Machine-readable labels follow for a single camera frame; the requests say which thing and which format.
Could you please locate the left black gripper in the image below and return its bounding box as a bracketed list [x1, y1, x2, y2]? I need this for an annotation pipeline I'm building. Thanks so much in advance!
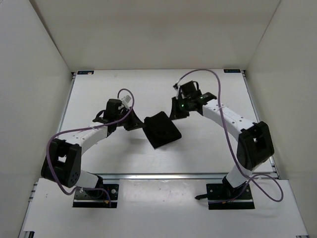
[116, 106, 146, 130]

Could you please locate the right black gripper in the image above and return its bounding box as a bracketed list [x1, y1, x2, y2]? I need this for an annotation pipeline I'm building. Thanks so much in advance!
[169, 97, 191, 121]

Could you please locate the black skirt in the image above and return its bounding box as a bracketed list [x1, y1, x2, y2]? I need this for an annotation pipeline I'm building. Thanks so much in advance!
[143, 111, 182, 149]

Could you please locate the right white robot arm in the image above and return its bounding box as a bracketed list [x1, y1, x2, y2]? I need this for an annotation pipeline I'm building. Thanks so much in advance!
[170, 81, 274, 199]

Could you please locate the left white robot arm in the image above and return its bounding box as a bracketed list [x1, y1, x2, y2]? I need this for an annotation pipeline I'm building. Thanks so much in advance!
[49, 96, 144, 197]

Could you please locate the right blue label sticker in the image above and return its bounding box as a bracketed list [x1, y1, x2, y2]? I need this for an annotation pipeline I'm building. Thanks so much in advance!
[223, 69, 241, 73]

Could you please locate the blue label sticker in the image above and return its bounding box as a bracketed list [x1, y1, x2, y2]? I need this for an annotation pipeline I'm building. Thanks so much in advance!
[223, 69, 241, 73]
[77, 70, 94, 75]

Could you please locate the left blue label sticker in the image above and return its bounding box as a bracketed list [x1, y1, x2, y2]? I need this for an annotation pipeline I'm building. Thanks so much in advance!
[77, 70, 94, 75]

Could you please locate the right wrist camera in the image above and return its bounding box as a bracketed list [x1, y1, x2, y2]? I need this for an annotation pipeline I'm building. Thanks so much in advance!
[173, 81, 182, 99]

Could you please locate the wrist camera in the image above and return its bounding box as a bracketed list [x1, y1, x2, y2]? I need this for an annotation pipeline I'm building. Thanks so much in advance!
[173, 81, 182, 99]
[121, 95, 132, 110]

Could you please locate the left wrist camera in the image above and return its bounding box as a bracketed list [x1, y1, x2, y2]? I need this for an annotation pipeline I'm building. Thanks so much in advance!
[121, 95, 132, 110]

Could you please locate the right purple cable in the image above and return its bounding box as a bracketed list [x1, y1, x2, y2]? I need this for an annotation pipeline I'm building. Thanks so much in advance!
[178, 68, 284, 203]

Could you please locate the purple cable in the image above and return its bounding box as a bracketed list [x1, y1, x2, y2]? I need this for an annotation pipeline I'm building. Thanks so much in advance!
[178, 68, 284, 203]
[47, 88, 136, 195]

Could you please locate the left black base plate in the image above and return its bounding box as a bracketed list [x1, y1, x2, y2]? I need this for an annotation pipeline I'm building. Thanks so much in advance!
[72, 182, 119, 209]

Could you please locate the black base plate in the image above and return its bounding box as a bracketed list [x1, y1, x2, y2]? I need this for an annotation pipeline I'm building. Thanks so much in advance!
[72, 182, 119, 209]
[195, 179, 255, 210]

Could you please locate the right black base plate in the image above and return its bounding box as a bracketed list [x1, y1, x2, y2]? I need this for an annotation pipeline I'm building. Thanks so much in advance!
[195, 179, 255, 210]

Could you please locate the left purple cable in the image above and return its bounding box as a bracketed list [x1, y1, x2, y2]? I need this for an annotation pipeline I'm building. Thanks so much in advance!
[47, 88, 136, 195]

